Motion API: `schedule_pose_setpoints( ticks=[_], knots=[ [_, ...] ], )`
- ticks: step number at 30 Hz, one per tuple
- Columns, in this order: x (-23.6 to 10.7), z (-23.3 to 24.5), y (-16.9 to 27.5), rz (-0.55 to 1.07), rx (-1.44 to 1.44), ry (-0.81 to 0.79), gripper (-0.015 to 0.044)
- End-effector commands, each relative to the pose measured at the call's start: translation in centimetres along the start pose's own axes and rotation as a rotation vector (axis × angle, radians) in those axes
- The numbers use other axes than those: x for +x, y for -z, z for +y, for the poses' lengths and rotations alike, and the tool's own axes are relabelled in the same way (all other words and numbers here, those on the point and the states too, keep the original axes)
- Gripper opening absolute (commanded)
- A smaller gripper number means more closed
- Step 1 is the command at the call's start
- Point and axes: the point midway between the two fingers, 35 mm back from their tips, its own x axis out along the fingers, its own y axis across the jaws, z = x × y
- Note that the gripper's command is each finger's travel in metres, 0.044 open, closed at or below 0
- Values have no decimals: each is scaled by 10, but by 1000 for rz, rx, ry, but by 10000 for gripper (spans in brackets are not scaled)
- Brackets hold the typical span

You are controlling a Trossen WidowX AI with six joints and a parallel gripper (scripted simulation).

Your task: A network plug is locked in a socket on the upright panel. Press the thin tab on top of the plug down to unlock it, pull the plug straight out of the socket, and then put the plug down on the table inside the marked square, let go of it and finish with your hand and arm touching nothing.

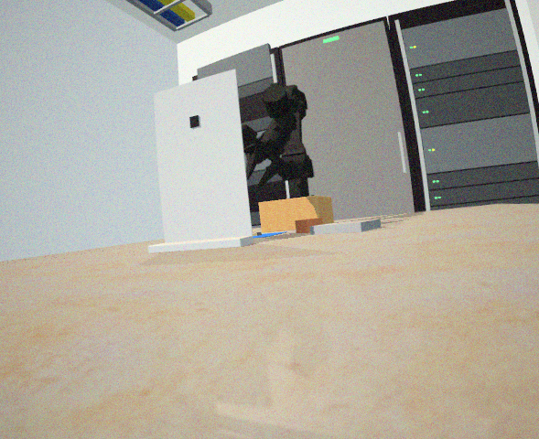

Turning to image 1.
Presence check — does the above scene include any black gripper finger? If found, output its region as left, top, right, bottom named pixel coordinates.
left=257, top=163, right=287, bottom=188
left=243, top=144, right=264, bottom=179

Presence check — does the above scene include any white panel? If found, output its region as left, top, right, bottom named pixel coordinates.
left=147, top=70, right=253, bottom=253

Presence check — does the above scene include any light grey flat bar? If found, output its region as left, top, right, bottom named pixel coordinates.
left=309, top=219, right=381, bottom=235

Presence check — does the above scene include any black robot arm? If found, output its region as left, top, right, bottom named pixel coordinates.
left=261, top=83, right=314, bottom=198

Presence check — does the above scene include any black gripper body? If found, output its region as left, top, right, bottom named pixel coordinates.
left=242, top=123, right=303, bottom=180

